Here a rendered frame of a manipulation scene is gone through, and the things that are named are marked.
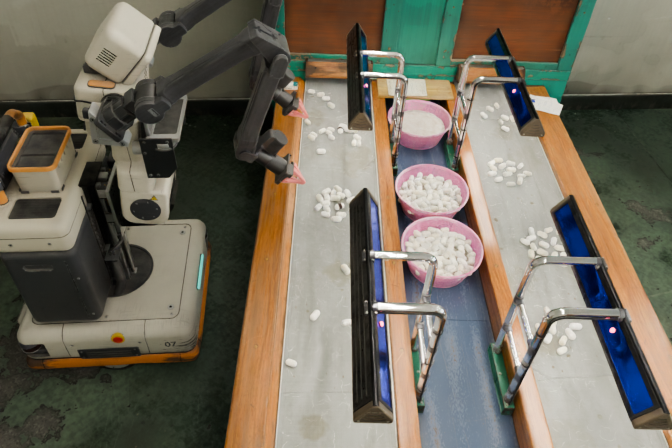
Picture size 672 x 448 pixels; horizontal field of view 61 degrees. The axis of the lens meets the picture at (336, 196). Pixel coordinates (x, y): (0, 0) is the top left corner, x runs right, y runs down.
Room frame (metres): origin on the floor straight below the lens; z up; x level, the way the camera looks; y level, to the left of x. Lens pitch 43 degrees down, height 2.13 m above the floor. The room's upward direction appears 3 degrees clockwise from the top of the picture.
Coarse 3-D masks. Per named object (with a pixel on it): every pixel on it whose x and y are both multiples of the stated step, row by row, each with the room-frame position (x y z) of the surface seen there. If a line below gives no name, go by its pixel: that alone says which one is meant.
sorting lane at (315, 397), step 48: (336, 96) 2.15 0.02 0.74; (336, 144) 1.80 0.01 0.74; (336, 192) 1.52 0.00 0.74; (336, 240) 1.28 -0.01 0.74; (288, 288) 1.07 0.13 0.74; (336, 288) 1.08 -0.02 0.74; (384, 288) 1.09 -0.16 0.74; (288, 336) 0.90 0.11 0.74; (336, 336) 0.91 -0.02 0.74; (288, 384) 0.76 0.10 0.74; (336, 384) 0.76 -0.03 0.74; (288, 432) 0.63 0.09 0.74; (336, 432) 0.63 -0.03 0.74; (384, 432) 0.64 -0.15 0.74
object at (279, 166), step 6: (276, 156) 1.42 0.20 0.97; (288, 156) 1.46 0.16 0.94; (270, 162) 1.40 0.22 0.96; (276, 162) 1.41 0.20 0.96; (282, 162) 1.42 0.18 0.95; (288, 162) 1.43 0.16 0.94; (270, 168) 1.40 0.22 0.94; (276, 168) 1.40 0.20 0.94; (282, 168) 1.40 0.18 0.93; (288, 168) 1.40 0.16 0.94; (276, 174) 1.41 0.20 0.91; (282, 174) 1.39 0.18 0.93; (288, 174) 1.38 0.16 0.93; (276, 180) 1.38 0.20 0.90
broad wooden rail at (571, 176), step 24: (552, 120) 2.01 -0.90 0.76; (552, 144) 1.84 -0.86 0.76; (552, 168) 1.71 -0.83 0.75; (576, 168) 1.70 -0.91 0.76; (576, 192) 1.56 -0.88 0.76; (600, 216) 1.44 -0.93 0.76; (600, 240) 1.32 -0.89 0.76; (624, 264) 1.22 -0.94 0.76; (624, 288) 1.12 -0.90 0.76; (648, 312) 1.04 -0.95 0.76; (648, 336) 0.95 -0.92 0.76; (648, 360) 0.87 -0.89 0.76
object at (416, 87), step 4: (388, 80) 2.24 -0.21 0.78; (392, 80) 2.24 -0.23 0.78; (408, 80) 2.25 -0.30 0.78; (412, 80) 2.25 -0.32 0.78; (416, 80) 2.25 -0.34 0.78; (420, 80) 2.25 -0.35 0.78; (424, 80) 2.26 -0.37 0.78; (388, 84) 2.20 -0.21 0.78; (392, 84) 2.21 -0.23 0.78; (408, 84) 2.21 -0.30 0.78; (412, 84) 2.22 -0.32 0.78; (416, 84) 2.22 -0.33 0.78; (420, 84) 2.22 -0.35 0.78; (424, 84) 2.22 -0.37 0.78; (388, 88) 2.17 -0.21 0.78; (392, 88) 2.17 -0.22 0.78; (408, 88) 2.18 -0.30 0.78; (412, 88) 2.18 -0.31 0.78; (416, 88) 2.18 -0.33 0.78; (420, 88) 2.19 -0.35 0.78; (424, 88) 2.19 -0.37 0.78; (388, 92) 2.14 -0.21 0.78; (392, 92) 2.14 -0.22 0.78; (408, 92) 2.15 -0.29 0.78; (412, 92) 2.15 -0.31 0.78; (416, 92) 2.15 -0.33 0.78; (420, 92) 2.15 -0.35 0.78; (424, 92) 2.15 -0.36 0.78
